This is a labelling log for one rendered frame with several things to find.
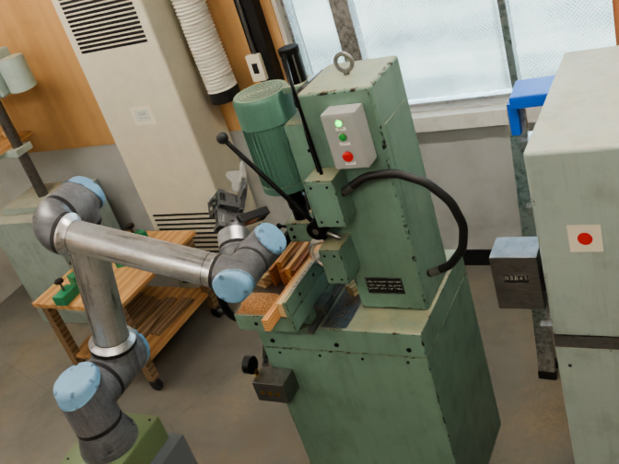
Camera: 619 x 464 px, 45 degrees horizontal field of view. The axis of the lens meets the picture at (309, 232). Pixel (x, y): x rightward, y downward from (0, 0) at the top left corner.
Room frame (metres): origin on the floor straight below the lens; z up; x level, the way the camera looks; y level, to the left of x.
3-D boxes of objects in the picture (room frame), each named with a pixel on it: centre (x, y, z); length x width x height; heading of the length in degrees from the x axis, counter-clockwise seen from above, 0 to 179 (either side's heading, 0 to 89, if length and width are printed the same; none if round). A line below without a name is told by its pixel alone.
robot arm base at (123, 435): (1.91, 0.81, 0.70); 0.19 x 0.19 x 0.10
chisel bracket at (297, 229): (2.13, -0.01, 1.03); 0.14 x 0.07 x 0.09; 56
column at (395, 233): (1.98, -0.24, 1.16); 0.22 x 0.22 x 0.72; 56
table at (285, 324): (2.21, 0.09, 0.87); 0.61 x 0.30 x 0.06; 146
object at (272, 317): (2.07, 0.06, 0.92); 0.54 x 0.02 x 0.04; 146
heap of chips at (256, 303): (2.00, 0.21, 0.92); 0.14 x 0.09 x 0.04; 56
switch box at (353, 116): (1.85, -0.18, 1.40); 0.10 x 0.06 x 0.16; 56
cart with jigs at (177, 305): (3.38, 0.97, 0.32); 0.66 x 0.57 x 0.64; 144
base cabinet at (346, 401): (2.08, -0.09, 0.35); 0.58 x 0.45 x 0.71; 56
